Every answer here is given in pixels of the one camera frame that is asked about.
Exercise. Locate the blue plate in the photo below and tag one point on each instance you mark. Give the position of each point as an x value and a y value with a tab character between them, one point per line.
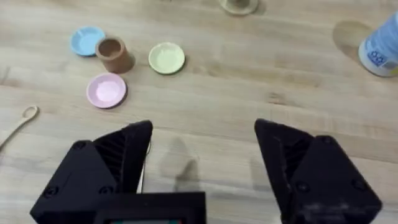
85	40

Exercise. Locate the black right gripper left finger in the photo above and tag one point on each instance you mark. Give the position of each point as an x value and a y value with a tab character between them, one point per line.
93	174

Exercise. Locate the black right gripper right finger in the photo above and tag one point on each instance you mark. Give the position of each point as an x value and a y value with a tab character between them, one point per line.
323	183

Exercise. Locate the pale green plate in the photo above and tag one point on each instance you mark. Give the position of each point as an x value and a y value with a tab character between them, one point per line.
166	58

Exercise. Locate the pale blue bottle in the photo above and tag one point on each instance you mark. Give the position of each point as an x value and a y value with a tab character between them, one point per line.
381	49

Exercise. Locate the wooden spoon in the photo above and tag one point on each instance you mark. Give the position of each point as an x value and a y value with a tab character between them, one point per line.
17	124

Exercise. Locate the beige cup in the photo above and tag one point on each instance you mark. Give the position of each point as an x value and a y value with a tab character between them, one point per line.
238	6

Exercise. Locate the brown cup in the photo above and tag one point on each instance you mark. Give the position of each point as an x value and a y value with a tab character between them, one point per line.
115	56

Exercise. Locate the pink plate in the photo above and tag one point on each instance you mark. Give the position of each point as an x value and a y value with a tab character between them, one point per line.
106	90

